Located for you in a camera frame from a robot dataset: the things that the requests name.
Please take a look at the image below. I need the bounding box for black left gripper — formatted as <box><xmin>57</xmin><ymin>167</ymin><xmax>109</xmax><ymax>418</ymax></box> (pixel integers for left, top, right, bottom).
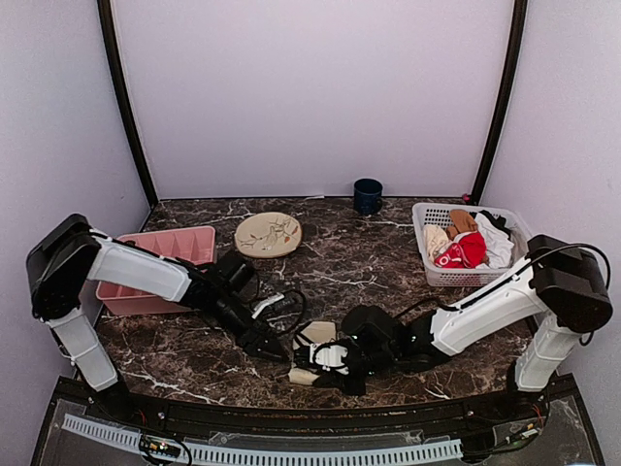
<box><xmin>211</xmin><ymin>288</ymin><xmax>289</xmax><ymax>364</ymax></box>

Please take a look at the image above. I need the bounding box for white plastic laundry basket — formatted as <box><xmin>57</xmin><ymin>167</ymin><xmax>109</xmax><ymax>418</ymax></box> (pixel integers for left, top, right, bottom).
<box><xmin>411</xmin><ymin>202</ymin><xmax>532</xmax><ymax>287</ymax></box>

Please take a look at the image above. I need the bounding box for beige garment in basket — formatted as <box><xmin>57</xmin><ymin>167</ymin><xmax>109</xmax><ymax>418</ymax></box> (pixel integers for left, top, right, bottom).
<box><xmin>423</xmin><ymin>224</ymin><xmax>452</xmax><ymax>262</ymax></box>

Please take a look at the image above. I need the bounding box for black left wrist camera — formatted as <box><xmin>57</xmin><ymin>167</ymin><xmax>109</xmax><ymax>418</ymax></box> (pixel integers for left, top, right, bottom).
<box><xmin>215</xmin><ymin>250</ymin><xmax>255</xmax><ymax>292</ymax></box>

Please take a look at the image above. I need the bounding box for cream underwear with navy trim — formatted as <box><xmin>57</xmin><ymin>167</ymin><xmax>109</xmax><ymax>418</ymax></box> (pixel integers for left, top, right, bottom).
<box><xmin>288</xmin><ymin>320</ymin><xmax>337</xmax><ymax>386</ymax></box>

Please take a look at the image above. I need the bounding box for brown garment in basket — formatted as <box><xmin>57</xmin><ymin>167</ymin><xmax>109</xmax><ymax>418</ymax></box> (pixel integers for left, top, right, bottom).
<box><xmin>445</xmin><ymin>209</ymin><xmax>478</xmax><ymax>240</ymax></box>

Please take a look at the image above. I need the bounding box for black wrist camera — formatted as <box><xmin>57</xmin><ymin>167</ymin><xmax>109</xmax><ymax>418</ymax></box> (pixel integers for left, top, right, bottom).
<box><xmin>341</xmin><ymin>306</ymin><xmax>401</xmax><ymax>346</ymax></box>
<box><xmin>215</xmin><ymin>250</ymin><xmax>255</xmax><ymax>292</ymax></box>

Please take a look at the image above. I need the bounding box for white garment in basket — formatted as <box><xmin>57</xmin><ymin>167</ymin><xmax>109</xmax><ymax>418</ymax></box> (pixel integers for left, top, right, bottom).
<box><xmin>474</xmin><ymin>211</ymin><xmax>514</xmax><ymax>269</ymax></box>

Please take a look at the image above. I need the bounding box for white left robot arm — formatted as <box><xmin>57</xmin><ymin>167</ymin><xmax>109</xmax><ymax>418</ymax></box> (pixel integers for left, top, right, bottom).
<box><xmin>26</xmin><ymin>214</ymin><xmax>287</xmax><ymax>423</ymax></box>

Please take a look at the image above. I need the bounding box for red garment in basket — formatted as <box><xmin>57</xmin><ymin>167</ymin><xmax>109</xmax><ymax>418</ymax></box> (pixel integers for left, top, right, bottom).
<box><xmin>434</xmin><ymin>231</ymin><xmax>487</xmax><ymax>269</ymax></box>

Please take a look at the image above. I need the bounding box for dark blue mug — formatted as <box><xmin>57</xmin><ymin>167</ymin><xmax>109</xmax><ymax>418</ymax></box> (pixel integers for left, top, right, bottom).
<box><xmin>353</xmin><ymin>179</ymin><xmax>383</xmax><ymax>216</ymax></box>

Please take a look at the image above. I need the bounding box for bird pattern ceramic plate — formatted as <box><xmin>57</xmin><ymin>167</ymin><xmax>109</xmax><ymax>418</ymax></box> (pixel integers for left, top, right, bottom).
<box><xmin>234</xmin><ymin>212</ymin><xmax>303</xmax><ymax>259</ymax></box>

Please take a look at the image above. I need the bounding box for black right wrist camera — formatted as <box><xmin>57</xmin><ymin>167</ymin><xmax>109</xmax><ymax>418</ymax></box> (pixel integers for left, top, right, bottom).
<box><xmin>341</xmin><ymin>306</ymin><xmax>401</xmax><ymax>346</ymax></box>

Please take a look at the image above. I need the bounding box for pink divided organizer box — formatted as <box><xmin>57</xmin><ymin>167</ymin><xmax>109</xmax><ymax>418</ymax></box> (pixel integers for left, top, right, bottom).
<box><xmin>88</xmin><ymin>226</ymin><xmax>215</xmax><ymax>316</ymax></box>

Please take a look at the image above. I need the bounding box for grey slotted cable duct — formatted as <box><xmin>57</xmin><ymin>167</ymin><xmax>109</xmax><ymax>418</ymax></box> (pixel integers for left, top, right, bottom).
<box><xmin>61</xmin><ymin>414</ymin><xmax>464</xmax><ymax>466</ymax></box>

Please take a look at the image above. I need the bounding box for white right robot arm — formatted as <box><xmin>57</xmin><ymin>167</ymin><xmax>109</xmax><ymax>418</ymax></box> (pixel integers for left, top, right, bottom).
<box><xmin>296</xmin><ymin>235</ymin><xmax>613</xmax><ymax>421</ymax></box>

